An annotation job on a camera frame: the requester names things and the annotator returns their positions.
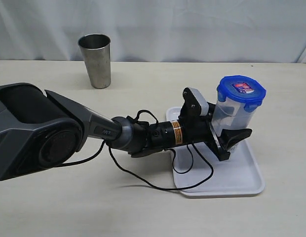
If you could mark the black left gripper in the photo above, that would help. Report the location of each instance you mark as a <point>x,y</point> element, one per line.
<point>199,129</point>

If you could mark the clear plastic container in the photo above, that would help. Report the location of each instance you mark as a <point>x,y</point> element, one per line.
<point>232,115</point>

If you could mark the blue container lid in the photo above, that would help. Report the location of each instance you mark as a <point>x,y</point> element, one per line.
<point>241,89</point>

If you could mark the stainless steel cup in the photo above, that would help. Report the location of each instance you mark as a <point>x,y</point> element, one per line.
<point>95,49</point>

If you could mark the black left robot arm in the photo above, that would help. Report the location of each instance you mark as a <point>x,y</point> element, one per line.
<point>40,130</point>

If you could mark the white plastic tray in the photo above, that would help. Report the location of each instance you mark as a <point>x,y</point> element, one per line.
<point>238,176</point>

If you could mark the white backdrop curtain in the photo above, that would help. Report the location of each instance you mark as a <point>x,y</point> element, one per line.
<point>157,30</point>

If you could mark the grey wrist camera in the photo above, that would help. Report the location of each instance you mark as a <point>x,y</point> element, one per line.
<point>196,103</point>

